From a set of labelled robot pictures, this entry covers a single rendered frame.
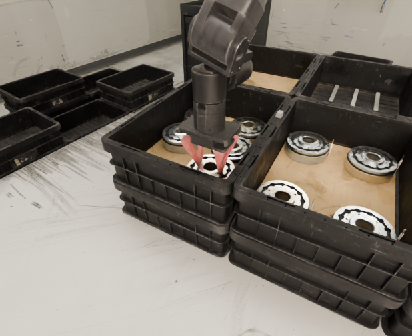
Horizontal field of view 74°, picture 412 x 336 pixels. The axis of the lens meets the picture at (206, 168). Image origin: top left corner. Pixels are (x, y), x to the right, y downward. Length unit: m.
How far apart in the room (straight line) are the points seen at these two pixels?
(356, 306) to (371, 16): 3.53
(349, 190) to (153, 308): 0.47
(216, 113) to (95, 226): 0.43
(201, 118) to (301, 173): 0.30
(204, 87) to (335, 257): 0.34
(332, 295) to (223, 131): 0.35
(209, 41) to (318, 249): 0.36
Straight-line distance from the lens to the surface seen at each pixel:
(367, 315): 0.62
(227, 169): 0.57
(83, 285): 0.66
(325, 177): 0.68
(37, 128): 1.70
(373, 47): 3.93
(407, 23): 3.86
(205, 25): 0.43
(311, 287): 0.59
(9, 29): 3.48
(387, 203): 0.67
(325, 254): 0.51
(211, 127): 0.48
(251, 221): 0.51
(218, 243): 0.59
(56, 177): 0.93
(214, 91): 0.45
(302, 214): 0.44
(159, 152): 0.71
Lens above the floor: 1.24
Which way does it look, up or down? 39 degrees down
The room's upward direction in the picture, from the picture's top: straight up
